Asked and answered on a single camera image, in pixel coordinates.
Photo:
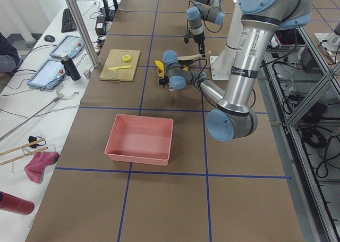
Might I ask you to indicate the wooden stick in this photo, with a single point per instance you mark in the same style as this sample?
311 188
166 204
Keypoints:
22 146
23 156

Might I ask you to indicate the teach pendant tablet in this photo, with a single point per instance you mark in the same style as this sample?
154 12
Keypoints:
71 45
48 76

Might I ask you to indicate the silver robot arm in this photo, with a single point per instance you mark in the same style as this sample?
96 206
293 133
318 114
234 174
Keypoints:
198 13
232 117

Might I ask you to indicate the near teach pendant tablet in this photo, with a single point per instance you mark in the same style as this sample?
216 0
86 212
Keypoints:
48 76

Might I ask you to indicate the black water bottle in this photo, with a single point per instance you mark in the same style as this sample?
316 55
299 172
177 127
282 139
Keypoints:
70 67

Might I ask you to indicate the yellow lemon slice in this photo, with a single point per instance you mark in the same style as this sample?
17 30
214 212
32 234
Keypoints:
126 58

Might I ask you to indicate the black computer mouse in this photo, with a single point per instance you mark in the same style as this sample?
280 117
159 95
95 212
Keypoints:
49 38

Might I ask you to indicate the metal reacher grabber stick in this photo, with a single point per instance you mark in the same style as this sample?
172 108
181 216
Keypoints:
59 96

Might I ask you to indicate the red water bottle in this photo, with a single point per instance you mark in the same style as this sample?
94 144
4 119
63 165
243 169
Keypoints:
15 204

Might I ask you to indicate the aluminium frame post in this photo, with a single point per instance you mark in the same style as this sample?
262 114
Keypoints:
81 27

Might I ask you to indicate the black power adapter box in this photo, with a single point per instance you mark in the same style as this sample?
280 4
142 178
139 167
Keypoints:
102 26

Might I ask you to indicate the bamboo cutting board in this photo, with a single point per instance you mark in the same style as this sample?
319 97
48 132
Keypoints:
115 59

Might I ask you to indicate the beige hand brush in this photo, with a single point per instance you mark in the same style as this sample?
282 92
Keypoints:
187 60

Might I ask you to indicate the pink plastic bin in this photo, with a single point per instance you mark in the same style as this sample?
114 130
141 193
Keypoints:
140 139

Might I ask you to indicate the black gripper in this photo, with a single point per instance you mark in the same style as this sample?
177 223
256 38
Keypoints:
162 81
200 39

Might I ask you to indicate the far teach pendant tablet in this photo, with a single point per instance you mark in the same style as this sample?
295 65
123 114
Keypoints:
71 45

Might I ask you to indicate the yellow plastic knife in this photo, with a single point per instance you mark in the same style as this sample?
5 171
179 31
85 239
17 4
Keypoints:
120 67

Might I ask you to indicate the pink cloth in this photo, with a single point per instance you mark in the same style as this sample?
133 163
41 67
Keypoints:
36 167

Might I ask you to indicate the black keyboard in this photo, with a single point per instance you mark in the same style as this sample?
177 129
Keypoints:
68 24

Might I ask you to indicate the beige plastic dustpan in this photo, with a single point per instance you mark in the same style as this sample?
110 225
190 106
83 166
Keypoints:
162 74

